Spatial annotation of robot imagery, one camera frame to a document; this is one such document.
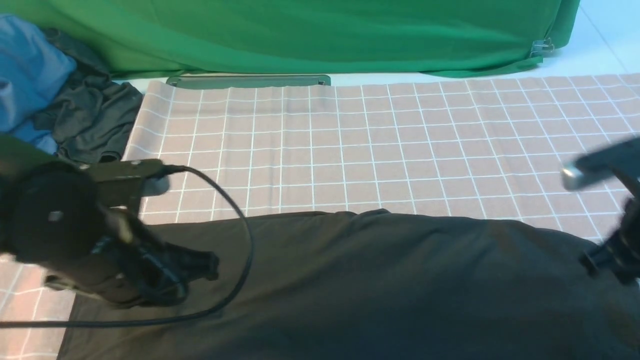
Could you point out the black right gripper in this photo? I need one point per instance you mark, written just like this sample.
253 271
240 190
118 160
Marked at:
620 253

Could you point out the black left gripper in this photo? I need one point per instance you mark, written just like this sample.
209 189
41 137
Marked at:
129 266

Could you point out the gray long-sleeve top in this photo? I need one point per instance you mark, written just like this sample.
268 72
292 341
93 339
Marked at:
390 286

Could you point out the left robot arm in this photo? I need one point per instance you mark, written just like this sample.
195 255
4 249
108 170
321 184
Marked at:
81 225

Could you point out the dark gray crumpled garment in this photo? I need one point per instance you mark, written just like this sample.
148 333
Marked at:
91 117

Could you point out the pink checkered tablecloth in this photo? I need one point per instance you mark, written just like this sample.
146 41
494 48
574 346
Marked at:
488 149

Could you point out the blue garment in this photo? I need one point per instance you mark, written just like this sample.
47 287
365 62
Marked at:
32 72

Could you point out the metal binder clip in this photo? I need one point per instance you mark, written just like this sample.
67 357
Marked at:
541 47

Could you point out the green backdrop cloth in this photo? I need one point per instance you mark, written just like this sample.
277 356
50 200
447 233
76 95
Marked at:
447 38

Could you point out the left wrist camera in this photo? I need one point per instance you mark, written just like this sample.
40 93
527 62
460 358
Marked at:
124 184

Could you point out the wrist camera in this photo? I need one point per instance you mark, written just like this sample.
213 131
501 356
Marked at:
619 160
124 184

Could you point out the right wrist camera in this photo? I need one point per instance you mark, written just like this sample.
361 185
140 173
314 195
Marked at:
619 160

